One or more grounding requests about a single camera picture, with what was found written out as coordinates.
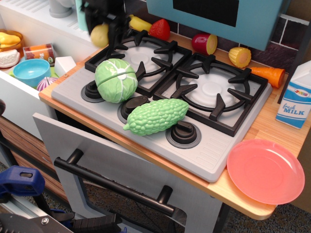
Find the grey oven door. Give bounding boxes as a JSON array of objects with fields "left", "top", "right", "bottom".
[{"left": 33, "top": 113, "right": 222, "bottom": 233}]

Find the grey toy faucet base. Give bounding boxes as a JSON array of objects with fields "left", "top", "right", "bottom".
[{"left": 48, "top": 0, "right": 75, "bottom": 18}]

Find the yellow toy corn piece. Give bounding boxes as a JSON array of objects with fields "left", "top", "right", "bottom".
[{"left": 228, "top": 47, "right": 251, "bottom": 68}]

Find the black right stove knob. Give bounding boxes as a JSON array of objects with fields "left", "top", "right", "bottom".
[{"left": 166, "top": 121, "right": 202, "bottom": 149}]

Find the red yellow toy fruit half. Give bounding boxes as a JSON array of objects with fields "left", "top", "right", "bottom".
[{"left": 191, "top": 33, "right": 218, "bottom": 55}]

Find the grey toy stove top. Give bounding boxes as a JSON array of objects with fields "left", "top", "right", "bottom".
[{"left": 52, "top": 68, "right": 272, "bottom": 182}]

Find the red toy strawberry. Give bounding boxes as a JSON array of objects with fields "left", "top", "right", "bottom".
[{"left": 149, "top": 19, "right": 171, "bottom": 41}]

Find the blue white milk carton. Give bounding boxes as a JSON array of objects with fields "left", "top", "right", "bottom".
[{"left": 276, "top": 61, "right": 311, "bottom": 129}]

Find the yellow toy banana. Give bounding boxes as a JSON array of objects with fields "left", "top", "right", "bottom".
[{"left": 129, "top": 15, "right": 152, "bottom": 32}]

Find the yellow toy potato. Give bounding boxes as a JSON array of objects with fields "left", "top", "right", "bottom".
[{"left": 90, "top": 24, "right": 109, "bottom": 48}]

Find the black left stove knob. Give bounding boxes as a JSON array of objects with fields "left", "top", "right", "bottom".
[{"left": 81, "top": 81, "right": 104, "bottom": 103}]

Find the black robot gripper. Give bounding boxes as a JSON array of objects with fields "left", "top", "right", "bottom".
[{"left": 82, "top": 0, "right": 130, "bottom": 48}]

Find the green toy bitter gourd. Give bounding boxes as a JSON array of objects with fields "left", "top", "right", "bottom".
[{"left": 123, "top": 99, "right": 189, "bottom": 136}]

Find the orange toy carrot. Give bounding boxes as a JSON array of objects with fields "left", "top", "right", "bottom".
[{"left": 251, "top": 67, "right": 285, "bottom": 88}]

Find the white toy block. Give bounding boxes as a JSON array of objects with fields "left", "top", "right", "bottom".
[{"left": 54, "top": 56, "right": 76, "bottom": 77}]

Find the blue plastic bowl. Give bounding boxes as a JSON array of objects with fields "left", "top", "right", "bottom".
[{"left": 13, "top": 59, "right": 51, "bottom": 88}]

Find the black middle stove knob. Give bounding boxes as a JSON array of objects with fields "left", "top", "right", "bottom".
[{"left": 117, "top": 96, "right": 150, "bottom": 124}]

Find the black oven door handle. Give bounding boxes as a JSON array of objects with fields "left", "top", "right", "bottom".
[{"left": 54, "top": 149, "right": 175, "bottom": 217}]

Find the purple toy onion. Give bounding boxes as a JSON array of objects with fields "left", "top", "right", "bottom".
[{"left": 36, "top": 77, "right": 58, "bottom": 92}]

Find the teal plastic cup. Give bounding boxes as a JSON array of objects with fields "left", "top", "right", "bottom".
[{"left": 75, "top": 0, "right": 88, "bottom": 32}]

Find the white toy bread piece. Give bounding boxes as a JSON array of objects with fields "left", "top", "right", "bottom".
[{"left": 0, "top": 50, "right": 20, "bottom": 68}]

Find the white toy sink unit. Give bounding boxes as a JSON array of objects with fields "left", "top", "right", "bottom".
[{"left": 0, "top": 0, "right": 98, "bottom": 138}]

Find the black stove knob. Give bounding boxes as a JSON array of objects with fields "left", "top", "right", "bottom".
[
  {"left": 81, "top": 81, "right": 104, "bottom": 103},
  {"left": 117, "top": 96, "right": 150, "bottom": 124},
  {"left": 166, "top": 121, "right": 202, "bottom": 149}
]

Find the black right burner grate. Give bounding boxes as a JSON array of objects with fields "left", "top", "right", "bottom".
[{"left": 154, "top": 53, "right": 268, "bottom": 136}]

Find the pink plastic plate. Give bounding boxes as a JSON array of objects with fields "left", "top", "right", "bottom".
[{"left": 227, "top": 139, "right": 305, "bottom": 205}]

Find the blue clamp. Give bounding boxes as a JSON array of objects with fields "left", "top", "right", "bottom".
[{"left": 0, "top": 166, "right": 45, "bottom": 198}]

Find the orange bowl with yellow food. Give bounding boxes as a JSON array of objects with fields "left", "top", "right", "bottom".
[{"left": 0, "top": 29, "right": 24, "bottom": 52}]

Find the orange brown toy can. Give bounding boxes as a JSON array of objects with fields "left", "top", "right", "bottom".
[{"left": 23, "top": 43, "right": 55, "bottom": 66}]

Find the green toy cabbage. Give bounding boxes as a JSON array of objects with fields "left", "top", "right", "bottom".
[{"left": 95, "top": 58, "right": 138, "bottom": 103}]

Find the black burner grate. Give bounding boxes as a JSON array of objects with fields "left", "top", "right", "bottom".
[
  {"left": 85, "top": 30, "right": 191, "bottom": 98},
  {"left": 154, "top": 53, "right": 268, "bottom": 136}
]

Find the black left burner grate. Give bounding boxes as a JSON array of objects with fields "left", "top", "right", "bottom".
[{"left": 85, "top": 30, "right": 191, "bottom": 98}]

